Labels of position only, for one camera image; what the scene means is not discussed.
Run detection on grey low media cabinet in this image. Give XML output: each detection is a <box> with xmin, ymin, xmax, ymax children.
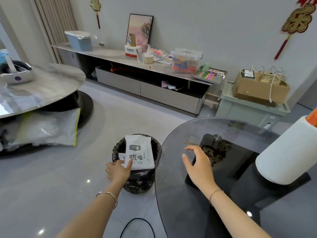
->
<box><xmin>52</xmin><ymin>43</ymin><xmax>216</xmax><ymax>118</ymax></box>

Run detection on small red gold wall ornament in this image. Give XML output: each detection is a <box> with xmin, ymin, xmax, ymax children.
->
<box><xmin>89</xmin><ymin>0</ymin><xmax>102</xmax><ymax>29</ymax></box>

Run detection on metal tray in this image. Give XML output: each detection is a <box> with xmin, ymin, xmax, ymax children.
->
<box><xmin>193</xmin><ymin>67</ymin><xmax>228</xmax><ymax>85</ymax></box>

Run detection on blue and white device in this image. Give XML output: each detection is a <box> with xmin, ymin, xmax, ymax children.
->
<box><xmin>0</xmin><ymin>49</ymin><xmax>17</xmax><ymax>73</ymax></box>

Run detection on clear zip plastic bag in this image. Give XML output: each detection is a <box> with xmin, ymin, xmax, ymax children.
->
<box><xmin>0</xmin><ymin>108</ymin><xmax>81</xmax><ymax>152</ymax></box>

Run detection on blue plastic storage box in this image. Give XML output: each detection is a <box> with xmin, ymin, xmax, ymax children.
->
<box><xmin>65</xmin><ymin>31</ymin><xmax>97</xmax><ymax>52</ymax></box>

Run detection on beige pleated curtain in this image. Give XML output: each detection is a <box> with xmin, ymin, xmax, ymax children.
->
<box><xmin>33</xmin><ymin>0</ymin><xmax>78</xmax><ymax>64</ymax></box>

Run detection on person's left hand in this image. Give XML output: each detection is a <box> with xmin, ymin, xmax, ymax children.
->
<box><xmin>106</xmin><ymin>157</ymin><xmax>133</xmax><ymax>184</ymax></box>

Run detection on clear plastic wrapper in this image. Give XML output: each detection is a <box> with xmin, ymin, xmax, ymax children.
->
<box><xmin>137</xmin><ymin>44</ymin><xmax>152</xmax><ymax>64</ymax></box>

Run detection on white and red carton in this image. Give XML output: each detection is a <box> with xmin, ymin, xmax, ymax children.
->
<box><xmin>124</xmin><ymin>44</ymin><xmax>142</xmax><ymax>58</ymax></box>

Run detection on person's left forearm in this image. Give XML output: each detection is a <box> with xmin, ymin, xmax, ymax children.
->
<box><xmin>56</xmin><ymin>180</ymin><xmax>124</xmax><ymax>238</ymax></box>

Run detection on person's right hand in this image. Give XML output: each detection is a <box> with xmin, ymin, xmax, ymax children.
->
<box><xmin>182</xmin><ymin>146</ymin><xmax>217</xmax><ymax>191</ymax></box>

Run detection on dark glass round table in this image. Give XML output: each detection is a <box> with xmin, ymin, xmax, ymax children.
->
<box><xmin>155</xmin><ymin>117</ymin><xmax>317</xmax><ymax>238</ymax></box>

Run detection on grey marble round table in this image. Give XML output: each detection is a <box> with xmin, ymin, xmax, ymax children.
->
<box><xmin>0</xmin><ymin>63</ymin><xmax>94</xmax><ymax>122</ymax></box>

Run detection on person's right forearm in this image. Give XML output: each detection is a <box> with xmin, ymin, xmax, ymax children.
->
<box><xmin>200</xmin><ymin>183</ymin><xmax>272</xmax><ymax>238</ymax></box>

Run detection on black framed picture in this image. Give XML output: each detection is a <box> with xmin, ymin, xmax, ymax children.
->
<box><xmin>125</xmin><ymin>14</ymin><xmax>154</xmax><ymax>54</ymax></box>

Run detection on large red gold wall ornament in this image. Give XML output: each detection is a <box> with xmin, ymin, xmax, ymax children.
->
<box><xmin>274</xmin><ymin>0</ymin><xmax>317</xmax><ymax>60</ymax></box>

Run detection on white printed paper bag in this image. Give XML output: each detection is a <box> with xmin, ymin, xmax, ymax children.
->
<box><xmin>118</xmin><ymin>135</ymin><xmax>156</xmax><ymax>170</ymax></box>

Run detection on silver bangle bracelet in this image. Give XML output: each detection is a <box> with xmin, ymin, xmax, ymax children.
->
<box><xmin>96</xmin><ymin>191</ymin><xmax>118</xmax><ymax>209</ymax></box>

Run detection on bunch of colourful pens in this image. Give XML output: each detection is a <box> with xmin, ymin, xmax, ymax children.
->
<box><xmin>197</xmin><ymin>69</ymin><xmax>216</xmax><ymax>80</ymax></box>

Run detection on colourful flat game box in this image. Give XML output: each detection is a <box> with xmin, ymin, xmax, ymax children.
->
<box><xmin>151</xmin><ymin>47</ymin><xmax>173</xmax><ymax>63</ymax></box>

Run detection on white charging cable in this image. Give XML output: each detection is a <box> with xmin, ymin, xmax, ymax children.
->
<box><xmin>250</xmin><ymin>65</ymin><xmax>285</xmax><ymax>103</ymax></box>

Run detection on brown cardboard box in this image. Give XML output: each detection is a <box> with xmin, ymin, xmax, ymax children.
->
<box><xmin>233</xmin><ymin>69</ymin><xmax>291</xmax><ymax>104</ymax></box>

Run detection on white paper towel roll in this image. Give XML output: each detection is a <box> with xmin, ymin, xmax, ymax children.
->
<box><xmin>255</xmin><ymin>110</ymin><xmax>317</xmax><ymax>185</ymax></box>

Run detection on loose papers in cabinet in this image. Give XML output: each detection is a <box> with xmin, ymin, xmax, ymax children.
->
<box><xmin>161</xmin><ymin>80</ymin><xmax>185</xmax><ymax>92</ymax></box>

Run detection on thin chain bracelet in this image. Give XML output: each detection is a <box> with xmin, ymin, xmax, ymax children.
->
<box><xmin>209</xmin><ymin>189</ymin><xmax>224</xmax><ymax>205</ymax></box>

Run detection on pale green plastic crate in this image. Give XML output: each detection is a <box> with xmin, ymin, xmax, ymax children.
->
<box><xmin>215</xmin><ymin>81</ymin><xmax>292</xmax><ymax>127</ymax></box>

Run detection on black trash bin with liner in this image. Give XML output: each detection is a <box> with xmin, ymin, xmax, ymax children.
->
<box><xmin>112</xmin><ymin>134</ymin><xmax>162</xmax><ymax>194</ymax></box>

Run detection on black floor cable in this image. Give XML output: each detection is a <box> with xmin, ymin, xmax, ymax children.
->
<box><xmin>120</xmin><ymin>218</ymin><xmax>156</xmax><ymax>238</ymax></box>

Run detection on clear lidded toy box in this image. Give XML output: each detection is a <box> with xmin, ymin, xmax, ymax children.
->
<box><xmin>171</xmin><ymin>48</ymin><xmax>204</xmax><ymax>74</ymax></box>

